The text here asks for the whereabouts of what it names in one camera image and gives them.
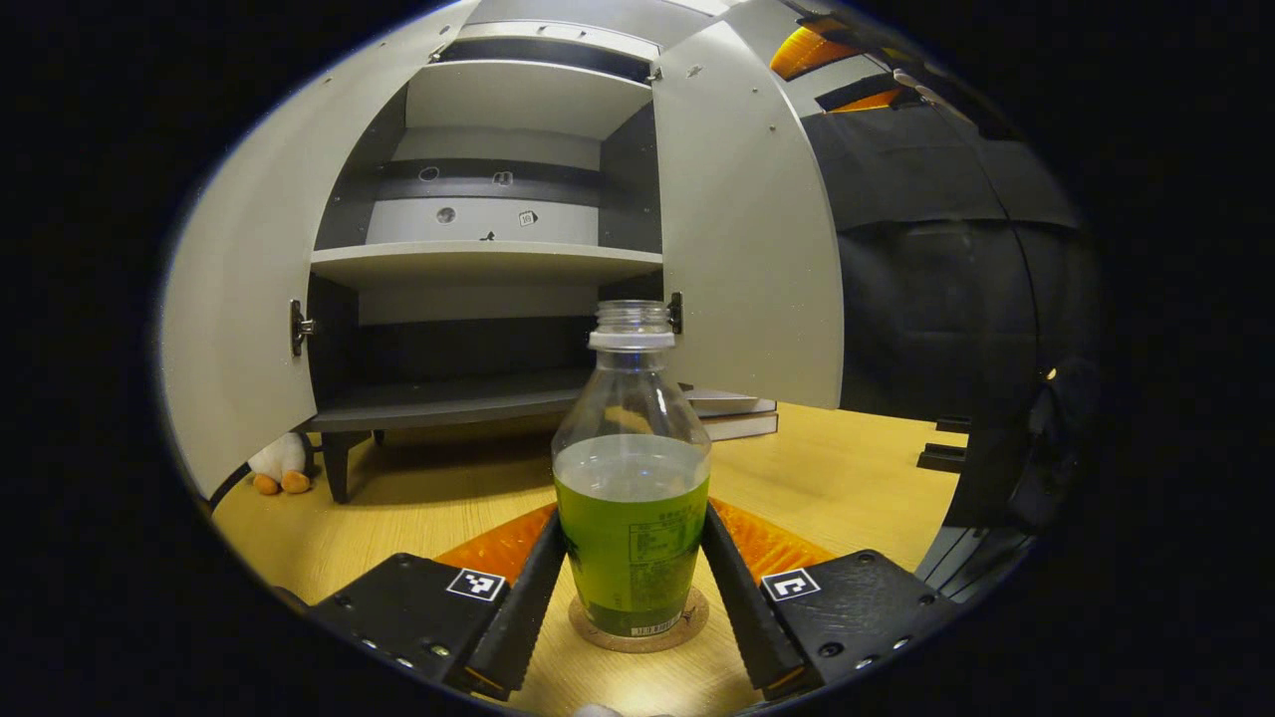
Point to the white book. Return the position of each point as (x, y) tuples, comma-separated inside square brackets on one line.
[(737, 403)]

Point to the black metal frame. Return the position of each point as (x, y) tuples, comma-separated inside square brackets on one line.
[(944, 453)]

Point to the white cabinet shelf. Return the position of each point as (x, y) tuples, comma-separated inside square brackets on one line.
[(528, 100), (478, 264)]

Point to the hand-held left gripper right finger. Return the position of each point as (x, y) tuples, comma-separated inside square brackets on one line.
[(742, 617)]

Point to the grey cabinet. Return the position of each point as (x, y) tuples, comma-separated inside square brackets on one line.
[(468, 393)]

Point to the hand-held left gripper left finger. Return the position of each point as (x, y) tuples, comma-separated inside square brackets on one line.
[(523, 617)]

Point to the grey cabinet door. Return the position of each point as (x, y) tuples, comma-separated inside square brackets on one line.
[(249, 249), (747, 249)]

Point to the dark-edged book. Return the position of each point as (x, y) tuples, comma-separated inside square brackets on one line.
[(747, 427)]

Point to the black backdrop cloth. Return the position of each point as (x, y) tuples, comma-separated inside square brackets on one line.
[(926, 299)]

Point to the penguin plush toy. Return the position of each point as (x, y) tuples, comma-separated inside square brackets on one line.
[(279, 460)]

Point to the green drink bottle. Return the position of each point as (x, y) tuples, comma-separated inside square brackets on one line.
[(631, 538)]

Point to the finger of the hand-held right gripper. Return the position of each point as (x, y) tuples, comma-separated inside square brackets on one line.
[(807, 55), (867, 95)]

